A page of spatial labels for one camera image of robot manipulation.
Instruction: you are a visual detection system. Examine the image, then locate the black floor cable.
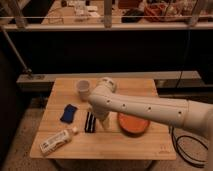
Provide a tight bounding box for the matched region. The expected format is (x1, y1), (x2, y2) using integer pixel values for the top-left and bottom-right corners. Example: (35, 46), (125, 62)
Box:
(169, 126), (209, 169)

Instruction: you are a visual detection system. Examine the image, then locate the blue folded cloth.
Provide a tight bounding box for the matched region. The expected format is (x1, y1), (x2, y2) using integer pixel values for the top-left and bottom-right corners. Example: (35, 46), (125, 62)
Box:
(60, 104), (77, 124)

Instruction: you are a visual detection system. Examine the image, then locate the black bag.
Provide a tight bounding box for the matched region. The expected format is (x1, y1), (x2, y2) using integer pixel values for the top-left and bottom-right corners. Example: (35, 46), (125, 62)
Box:
(121, 9), (144, 23)

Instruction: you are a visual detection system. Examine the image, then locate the black white striped cloth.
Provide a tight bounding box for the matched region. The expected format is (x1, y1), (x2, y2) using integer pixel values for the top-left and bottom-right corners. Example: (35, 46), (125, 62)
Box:
(84, 112), (96, 133)

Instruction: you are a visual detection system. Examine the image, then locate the orange round plate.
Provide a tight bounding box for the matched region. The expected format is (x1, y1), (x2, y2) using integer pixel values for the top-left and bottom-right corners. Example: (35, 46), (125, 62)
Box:
(117, 113), (150, 136)

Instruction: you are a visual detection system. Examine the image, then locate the white plastic bottle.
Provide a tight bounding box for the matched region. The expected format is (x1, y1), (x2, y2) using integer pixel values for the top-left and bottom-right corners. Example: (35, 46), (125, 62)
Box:
(39, 127), (78, 156)

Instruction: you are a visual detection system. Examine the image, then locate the white plastic cup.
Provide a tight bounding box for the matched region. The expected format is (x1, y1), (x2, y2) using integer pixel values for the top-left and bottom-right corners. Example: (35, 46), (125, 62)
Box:
(76, 80), (90, 101)

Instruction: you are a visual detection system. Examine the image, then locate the orange cable coil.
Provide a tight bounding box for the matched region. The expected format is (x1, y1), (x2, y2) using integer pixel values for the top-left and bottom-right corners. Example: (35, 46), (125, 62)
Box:
(143, 2), (178, 23)

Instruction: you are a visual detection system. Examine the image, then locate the metal railing frame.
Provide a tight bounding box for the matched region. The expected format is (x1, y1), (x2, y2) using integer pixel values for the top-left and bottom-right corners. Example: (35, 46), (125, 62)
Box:
(0, 0), (213, 87)

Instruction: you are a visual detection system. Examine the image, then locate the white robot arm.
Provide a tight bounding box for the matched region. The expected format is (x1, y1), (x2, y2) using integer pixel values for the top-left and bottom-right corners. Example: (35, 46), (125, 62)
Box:
(88, 77), (213, 171)

